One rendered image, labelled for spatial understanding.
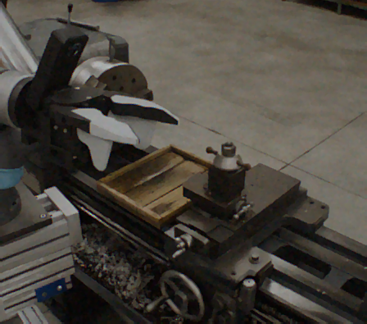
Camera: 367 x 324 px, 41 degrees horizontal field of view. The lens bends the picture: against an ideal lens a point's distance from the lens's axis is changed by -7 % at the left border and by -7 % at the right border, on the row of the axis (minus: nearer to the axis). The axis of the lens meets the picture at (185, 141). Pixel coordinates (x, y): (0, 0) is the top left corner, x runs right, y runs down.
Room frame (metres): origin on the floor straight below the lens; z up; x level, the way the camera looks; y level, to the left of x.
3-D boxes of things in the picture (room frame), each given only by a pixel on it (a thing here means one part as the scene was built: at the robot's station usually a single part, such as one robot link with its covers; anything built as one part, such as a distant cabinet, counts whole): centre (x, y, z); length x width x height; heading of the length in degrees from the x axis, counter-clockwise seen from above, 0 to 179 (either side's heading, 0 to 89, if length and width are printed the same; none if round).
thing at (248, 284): (0.98, -0.16, 0.84); 0.04 x 0.04 x 0.10; 47
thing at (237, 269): (1.22, -0.20, 0.90); 0.47 x 0.30 x 0.06; 137
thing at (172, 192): (1.47, 0.06, 0.89); 0.36 x 0.30 x 0.04; 137
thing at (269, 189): (1.24, -0.16, 0.95); 0.43 x 0.17 x 0.05; 137
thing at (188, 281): (1.07, -0.04, 0.75); 0.27 x 0.10 x 0.23; 47
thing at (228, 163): (1.20, -0.11, 1.13); 0.08 x 0.08 x 0.03
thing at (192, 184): (1.22, -0.09, 0.99); 0.20 x 0.10 x 0.05; 47
